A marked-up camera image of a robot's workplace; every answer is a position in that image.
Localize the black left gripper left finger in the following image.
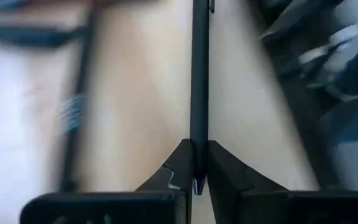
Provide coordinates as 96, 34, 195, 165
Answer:
19, 139, 194, 224

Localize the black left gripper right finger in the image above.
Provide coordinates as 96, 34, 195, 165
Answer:
208, 140, 358, 224

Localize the black pen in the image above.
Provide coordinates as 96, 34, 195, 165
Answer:
190, 0, 216, 197

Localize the black table edge rim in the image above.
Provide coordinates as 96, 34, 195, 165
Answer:
272, 62, 341, 191

